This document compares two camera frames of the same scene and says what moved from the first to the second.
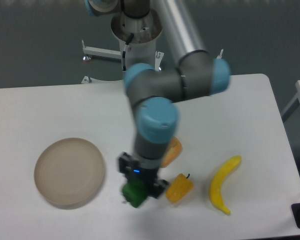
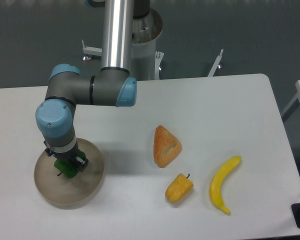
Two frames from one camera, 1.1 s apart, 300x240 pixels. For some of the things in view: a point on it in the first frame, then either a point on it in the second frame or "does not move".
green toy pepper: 135,191 -> 66,168
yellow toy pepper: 180,187 does not move
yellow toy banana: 215,185 does not move
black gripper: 154,187 -> 69,155
